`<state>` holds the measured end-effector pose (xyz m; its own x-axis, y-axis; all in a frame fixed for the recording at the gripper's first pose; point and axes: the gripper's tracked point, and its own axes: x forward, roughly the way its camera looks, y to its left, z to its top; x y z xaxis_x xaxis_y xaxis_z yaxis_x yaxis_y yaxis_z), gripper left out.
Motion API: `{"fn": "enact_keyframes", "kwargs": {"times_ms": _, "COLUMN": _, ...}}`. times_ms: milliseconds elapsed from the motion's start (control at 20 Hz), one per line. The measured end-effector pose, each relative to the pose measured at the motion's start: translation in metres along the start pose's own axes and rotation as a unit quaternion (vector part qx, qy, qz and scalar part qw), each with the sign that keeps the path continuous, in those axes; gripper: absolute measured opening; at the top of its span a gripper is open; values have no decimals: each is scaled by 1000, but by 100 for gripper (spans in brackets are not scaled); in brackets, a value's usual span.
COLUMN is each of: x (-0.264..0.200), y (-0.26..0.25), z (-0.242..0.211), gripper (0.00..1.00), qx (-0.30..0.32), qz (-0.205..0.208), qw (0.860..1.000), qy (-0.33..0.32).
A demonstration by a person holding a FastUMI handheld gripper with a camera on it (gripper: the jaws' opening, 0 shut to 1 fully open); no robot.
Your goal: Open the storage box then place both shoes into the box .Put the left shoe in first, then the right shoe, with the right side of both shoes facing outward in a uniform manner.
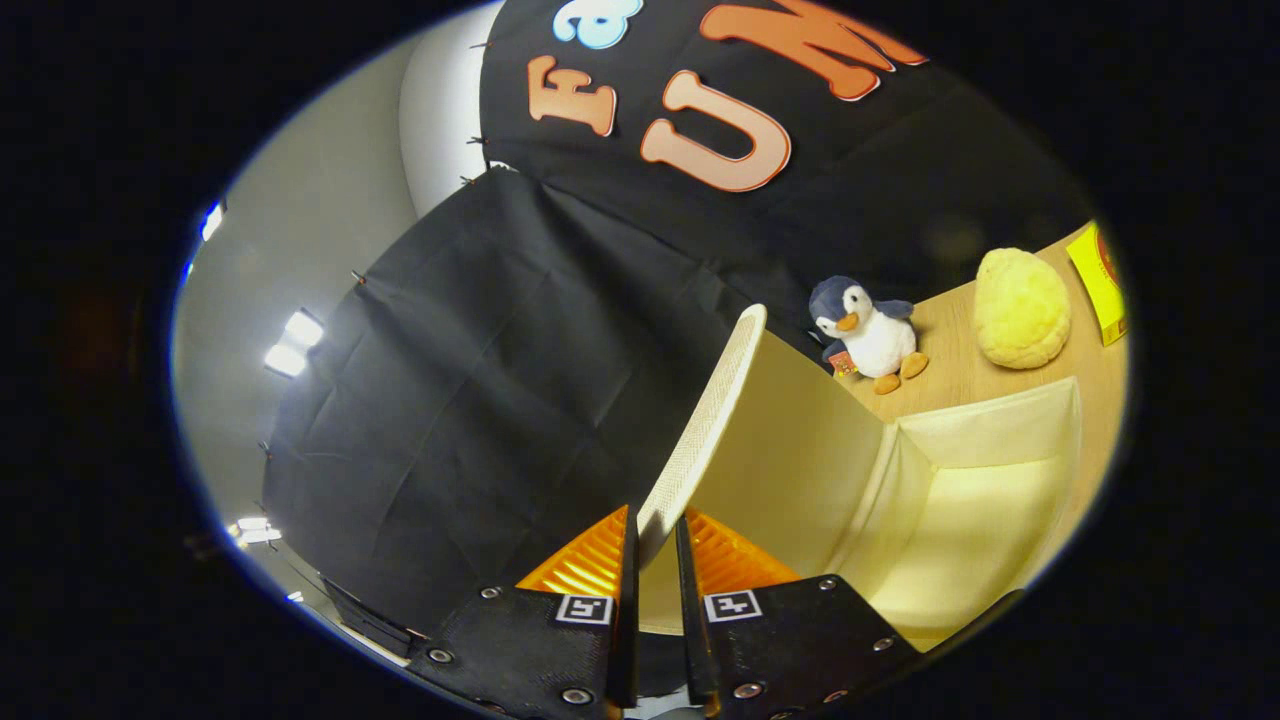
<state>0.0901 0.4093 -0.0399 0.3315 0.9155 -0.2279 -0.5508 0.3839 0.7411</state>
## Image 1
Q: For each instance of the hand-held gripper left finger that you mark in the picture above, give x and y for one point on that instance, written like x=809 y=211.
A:
x=530 y=650

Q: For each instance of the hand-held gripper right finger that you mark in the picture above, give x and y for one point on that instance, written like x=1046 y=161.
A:
x=790 y=650

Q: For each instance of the beige fabric storage box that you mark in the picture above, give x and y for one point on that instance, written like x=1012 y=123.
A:
x=800 y=450

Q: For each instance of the ceiling light panel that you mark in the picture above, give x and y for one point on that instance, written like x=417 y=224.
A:
x=211 y=220
x=255 y=530
x=293 y=345

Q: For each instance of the penguin plush toy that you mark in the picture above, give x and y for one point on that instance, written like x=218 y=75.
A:
x=875 y=335

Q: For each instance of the yellow round plush toy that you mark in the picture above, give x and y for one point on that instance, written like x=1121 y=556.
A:
x=1020 y=310

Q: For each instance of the yellow book red circle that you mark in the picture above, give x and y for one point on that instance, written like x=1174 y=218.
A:
x=1098 y=285

